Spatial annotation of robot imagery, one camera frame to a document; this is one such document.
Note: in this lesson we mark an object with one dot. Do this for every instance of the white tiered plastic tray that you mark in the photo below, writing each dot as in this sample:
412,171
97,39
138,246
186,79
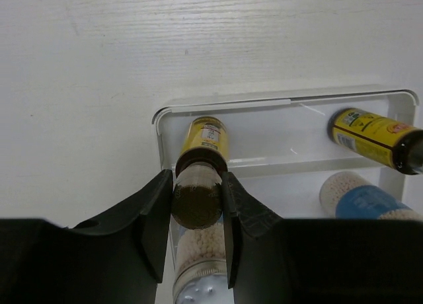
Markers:
279,148

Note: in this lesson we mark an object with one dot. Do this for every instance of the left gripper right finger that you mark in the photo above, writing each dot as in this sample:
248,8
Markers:
275,260

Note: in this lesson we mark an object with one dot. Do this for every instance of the yellow small bottle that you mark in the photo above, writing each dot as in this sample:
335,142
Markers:
197,202
384,140

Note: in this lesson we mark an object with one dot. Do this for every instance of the silver-lid shaker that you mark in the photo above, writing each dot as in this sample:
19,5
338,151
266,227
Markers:
346,195
200,266

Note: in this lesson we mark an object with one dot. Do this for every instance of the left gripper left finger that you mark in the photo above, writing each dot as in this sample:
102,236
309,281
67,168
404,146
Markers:
117,256

